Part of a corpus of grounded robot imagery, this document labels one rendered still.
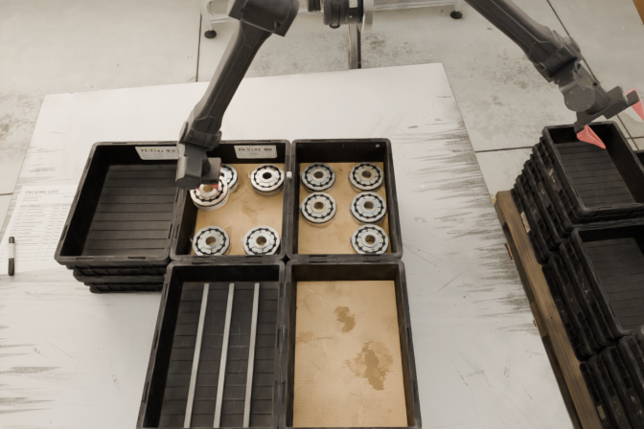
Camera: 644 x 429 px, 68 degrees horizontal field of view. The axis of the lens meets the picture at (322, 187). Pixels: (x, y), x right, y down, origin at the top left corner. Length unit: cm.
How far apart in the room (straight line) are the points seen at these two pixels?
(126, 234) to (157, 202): 13
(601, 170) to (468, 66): 128
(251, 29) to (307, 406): 84
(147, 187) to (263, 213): 38
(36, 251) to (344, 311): 99
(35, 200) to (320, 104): 105
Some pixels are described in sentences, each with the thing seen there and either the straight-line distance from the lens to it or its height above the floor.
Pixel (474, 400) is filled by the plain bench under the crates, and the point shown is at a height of 70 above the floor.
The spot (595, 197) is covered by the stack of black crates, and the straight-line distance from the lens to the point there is 210.
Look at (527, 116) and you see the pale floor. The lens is 299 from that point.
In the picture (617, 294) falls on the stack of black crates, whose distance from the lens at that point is 206.
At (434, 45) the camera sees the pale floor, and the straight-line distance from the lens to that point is 329.
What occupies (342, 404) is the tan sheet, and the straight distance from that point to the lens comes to 122.
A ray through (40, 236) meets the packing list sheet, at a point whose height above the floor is 70.
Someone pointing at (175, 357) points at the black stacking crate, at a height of 83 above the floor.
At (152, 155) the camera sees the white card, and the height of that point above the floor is 88.
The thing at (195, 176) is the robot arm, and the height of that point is 116.
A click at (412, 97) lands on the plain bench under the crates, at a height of 70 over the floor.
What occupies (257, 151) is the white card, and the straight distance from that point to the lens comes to 148.
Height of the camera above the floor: 203
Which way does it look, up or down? 56 degrees down
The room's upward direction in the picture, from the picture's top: 2 degrees counter-clockwise
